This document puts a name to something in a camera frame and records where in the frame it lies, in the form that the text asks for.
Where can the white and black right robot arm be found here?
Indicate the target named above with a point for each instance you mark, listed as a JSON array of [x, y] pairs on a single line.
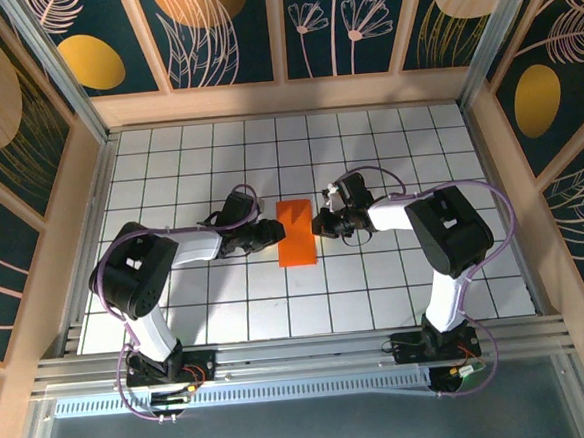
[[389, 215]]

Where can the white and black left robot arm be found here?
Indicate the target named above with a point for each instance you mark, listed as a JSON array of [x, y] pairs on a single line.
[[196, 247]]

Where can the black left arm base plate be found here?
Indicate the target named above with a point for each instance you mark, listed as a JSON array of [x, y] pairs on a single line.
[[202, 365]]

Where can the orange paper sheet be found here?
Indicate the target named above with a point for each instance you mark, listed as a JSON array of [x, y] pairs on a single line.
[[296, 249]]

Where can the aluminium corner post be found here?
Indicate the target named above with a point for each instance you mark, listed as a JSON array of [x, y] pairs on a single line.
[[86, 113], [477, 75]]

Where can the yellow power connector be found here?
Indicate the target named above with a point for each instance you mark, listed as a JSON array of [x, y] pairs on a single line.
[[190, 388], [455, 370]]

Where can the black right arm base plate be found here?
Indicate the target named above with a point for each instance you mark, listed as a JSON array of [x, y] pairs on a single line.
[[406, 351]]

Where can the long aluminium frame rail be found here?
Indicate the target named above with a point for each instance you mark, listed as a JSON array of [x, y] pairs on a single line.
[[302, 358]]

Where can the aluminium side rail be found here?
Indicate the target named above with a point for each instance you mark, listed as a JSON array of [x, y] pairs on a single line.
[[502, 199], [97, 227]]

